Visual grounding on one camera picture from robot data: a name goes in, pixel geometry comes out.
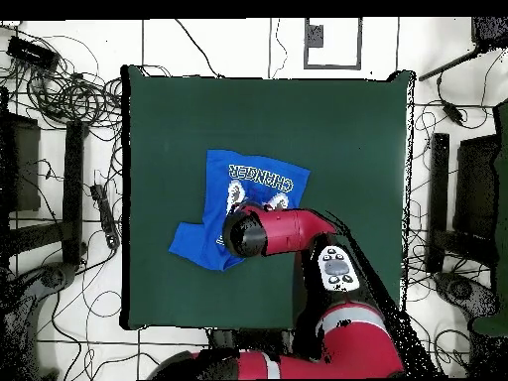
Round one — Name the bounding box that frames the blue printed t-shirt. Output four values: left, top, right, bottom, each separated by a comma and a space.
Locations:
168, 149, 312, 272

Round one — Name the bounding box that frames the dark flat panel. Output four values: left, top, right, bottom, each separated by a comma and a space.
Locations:
452, 134, 500, 239
0, 110, 42, 213

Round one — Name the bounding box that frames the dark green table cloth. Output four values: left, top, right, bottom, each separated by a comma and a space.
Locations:
120, 64, 416, 331

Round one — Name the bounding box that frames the black power strip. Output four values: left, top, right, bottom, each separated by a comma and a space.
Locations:
89, 184, 121, 250

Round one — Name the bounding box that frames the black upright bar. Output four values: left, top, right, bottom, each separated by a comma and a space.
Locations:
62, 120, 86, 266
426, 132, 450, 275

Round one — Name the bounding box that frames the small dark box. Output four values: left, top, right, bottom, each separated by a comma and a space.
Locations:
307, 24, 324, 49

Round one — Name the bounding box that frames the black stand leg with caster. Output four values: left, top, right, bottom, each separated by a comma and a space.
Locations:
0, 261, 76, 380
434, 271, 499, 318

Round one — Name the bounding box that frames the black rod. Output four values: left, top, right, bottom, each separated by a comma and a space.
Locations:
418, 45, 483, 82

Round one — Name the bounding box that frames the black speckled block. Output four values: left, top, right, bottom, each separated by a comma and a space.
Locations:
470, 16, 508, 51

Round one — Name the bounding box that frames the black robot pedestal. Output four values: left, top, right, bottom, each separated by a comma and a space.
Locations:
207, 328, 297, 352

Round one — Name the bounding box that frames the long black cable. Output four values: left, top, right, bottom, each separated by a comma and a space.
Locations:
174, 18, 226, 79

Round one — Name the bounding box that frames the grey square frame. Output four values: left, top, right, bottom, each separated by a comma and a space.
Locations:
303, 17, 363, 71

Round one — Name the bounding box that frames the tangled black cable coil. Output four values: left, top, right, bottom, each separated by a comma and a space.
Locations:
23, 68, 124, 132

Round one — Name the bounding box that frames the black cable adapter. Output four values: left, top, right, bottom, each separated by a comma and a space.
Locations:
442, 100, 465, 124

